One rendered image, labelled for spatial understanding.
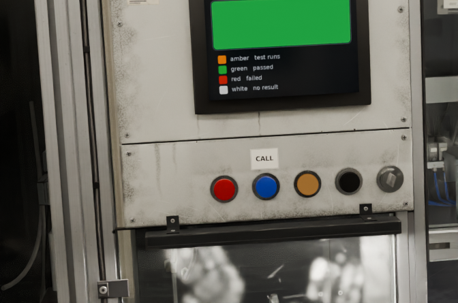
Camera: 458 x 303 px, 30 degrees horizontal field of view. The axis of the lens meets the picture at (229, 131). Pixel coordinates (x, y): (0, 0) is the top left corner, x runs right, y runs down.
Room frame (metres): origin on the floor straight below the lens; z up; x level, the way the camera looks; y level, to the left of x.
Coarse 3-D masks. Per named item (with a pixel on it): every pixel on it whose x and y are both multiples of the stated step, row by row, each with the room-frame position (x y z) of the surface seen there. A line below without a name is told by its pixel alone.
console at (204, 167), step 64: (128, 0) 1.20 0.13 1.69; (192, 0) 1.19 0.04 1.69; (384, 0) 1.22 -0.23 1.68; (128, 64) 1.20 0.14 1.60; (192, 64) 1.20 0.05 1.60; (384, 64) 1.22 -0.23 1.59; (128, 128) 1.20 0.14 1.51; (192, 128) 1.20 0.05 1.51; (256, 128) 1.21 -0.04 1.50; (320, 128) 1.21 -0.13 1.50; (384, 128) 1.22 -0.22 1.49; (128, 192) 1.20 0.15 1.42; (192, 192) 1.20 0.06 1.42; (256, 192) 1.20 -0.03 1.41; (320, 192) 1.21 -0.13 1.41; (384, 192) 1.22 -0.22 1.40
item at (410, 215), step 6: (408, 216) 1.23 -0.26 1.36; (408, 222) 1.23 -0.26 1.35; (408, 228) 1.23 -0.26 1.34; (408, 234) 1.23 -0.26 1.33; (408, 240) 1.23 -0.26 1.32; (408, 246) 1.23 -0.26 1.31; (414, 246) 1.23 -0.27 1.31; (408, 252) 1.23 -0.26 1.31; (414, 252) 1.23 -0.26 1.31; (408, 258) 1.23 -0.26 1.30; (414, 258) 1.23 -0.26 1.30; (414, 264) 1.23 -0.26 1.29; (414, 270) 1.23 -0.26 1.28; (414, 276) 1.23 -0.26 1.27; (414, 282) 1.23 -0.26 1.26; (414, 288) 1.23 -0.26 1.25; (414, 294) 1.23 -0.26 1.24; (414, 300) 1.23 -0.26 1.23
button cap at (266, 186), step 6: (258, 180) 1.20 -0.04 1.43; (264, 180) 1.20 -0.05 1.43; (270, 180) 1.20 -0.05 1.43; (258, 186) 1.20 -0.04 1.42; (264, 186) 1.20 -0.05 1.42; (270, 186) 1.20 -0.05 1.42; (276, 186) 1.20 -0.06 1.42; (258, 192) 1.20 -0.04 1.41; (264, 192) 1.20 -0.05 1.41; (270, 192) 1.20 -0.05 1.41
